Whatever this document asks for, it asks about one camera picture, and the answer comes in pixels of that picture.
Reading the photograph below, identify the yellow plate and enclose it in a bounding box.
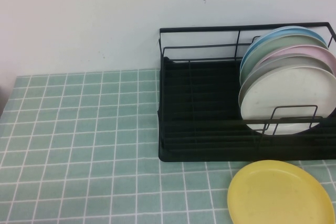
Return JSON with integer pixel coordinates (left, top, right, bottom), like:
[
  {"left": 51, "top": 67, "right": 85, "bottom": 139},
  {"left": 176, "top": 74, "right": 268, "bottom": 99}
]
[{"left": 227, "top": 159, "right": 330, "bottom": 224}]

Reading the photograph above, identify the pink plate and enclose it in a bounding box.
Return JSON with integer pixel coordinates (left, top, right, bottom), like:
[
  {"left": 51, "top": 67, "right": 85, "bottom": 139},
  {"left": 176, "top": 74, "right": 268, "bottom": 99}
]
[{"left": 259, "top": 45, "right": 336, "bottom": 74}]

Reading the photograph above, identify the green checked tablecloth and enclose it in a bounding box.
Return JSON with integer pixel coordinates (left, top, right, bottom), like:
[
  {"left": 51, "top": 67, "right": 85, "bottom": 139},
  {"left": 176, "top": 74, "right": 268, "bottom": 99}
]
[{"left": 0, "top": 68, "right": 336, "bottom": 224}]

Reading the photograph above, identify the grey plate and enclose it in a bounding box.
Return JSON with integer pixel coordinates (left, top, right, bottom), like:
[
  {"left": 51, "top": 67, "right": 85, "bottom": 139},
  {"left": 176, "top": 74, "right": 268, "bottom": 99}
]
[{"left": 238, "top": 54, "right": 336, "bottom": 99}]

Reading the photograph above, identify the black plastic drain tray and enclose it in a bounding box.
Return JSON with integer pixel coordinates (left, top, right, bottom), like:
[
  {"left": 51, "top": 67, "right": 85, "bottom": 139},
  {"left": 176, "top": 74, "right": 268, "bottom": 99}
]
[{"left": 157, "top": 56, "right": 336, "bottom": 163}]

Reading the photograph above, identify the green plate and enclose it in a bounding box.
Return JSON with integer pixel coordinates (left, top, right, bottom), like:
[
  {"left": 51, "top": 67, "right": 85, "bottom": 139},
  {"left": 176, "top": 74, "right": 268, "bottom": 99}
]
[{"left": 239, "top": 34, "right": 329, "bottom": 83}]

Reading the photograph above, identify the blue plate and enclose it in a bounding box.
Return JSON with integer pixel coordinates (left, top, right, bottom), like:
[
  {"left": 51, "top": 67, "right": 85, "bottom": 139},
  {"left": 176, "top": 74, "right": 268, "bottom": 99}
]
[{"left": 239, "top": 25, "right": 328, "bottom": 65}]

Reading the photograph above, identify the white plate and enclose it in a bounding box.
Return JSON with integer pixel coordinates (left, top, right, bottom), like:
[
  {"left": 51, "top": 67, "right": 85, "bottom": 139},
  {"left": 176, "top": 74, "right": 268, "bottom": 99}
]
[{"left": 239, "top": 65, "right": 336, "bottom": 136}]

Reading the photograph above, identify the black wire dish rack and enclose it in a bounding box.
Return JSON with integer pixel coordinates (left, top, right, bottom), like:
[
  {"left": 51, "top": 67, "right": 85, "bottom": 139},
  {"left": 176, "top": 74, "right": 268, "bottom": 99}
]
[{"left": 157, "top": 22, "right": 336, "bottom": 152}]

